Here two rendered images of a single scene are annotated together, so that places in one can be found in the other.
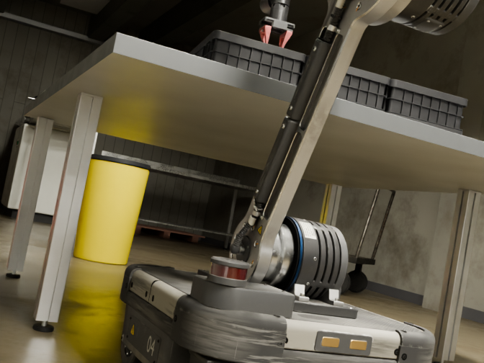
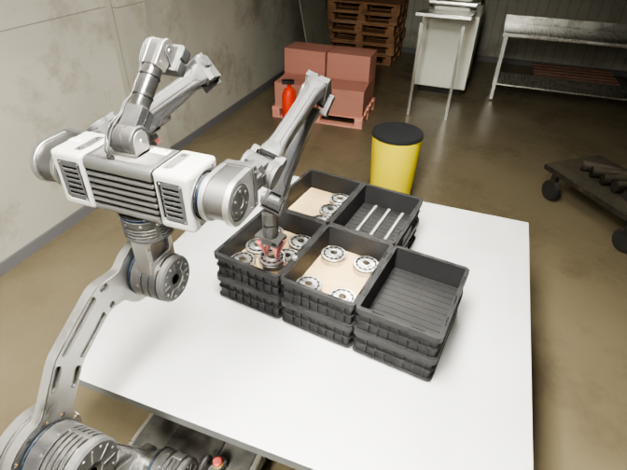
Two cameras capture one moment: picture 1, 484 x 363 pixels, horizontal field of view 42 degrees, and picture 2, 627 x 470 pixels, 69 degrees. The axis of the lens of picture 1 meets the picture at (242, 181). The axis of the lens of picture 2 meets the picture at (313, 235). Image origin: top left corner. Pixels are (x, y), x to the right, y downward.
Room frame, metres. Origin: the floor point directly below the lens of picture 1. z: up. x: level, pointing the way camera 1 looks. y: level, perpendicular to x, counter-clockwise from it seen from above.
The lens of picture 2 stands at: (1.10, -1.08, 2.02)
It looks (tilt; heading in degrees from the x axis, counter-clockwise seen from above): 36 degrees down; 44
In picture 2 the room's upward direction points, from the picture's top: 1 degrees clockwise
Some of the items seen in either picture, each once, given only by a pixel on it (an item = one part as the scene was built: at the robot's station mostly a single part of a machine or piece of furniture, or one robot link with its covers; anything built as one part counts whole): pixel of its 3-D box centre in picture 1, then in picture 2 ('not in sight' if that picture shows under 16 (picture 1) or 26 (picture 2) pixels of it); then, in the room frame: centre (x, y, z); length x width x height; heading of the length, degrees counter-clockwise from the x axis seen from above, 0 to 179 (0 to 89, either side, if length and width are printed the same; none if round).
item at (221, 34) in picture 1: (242, 58); (272, 239); (2.05, 0.07, 0.92); 0.40 x 0.30 x 0.02; 17
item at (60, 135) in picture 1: (45, 158); (450, 33); (6.92, 2.17, 0.68); 2.78 x 0.69 x 1.36; 25
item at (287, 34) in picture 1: (277, 39); (273, 247); (1.97, -0.03, 0.98); 0.07 x 0.07 x 0.09; 16
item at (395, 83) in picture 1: (399, 100); (415, 288); (2.22, -0.50, 0.92); 0.40 x 0.30 x 0.02; 17
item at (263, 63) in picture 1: (239, 73); (272, 249); (2.05, 0.07, 0.87); 0.40 x 0.30 x 0.11; 17
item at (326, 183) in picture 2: not in sight; (317, 204); (2.43, 0.19, 0.87); 0.40 x 0.30 x 0.11; 17
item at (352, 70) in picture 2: not in sight; (326, 83); (4.96, 2.54, 0.34); 1.12 x 0.80 x 0.68; 112
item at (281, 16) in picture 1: (278, 17); (271, 230); (1.97, -0.02, 1.05); 0.10 x 0.07 x 0.07; 106
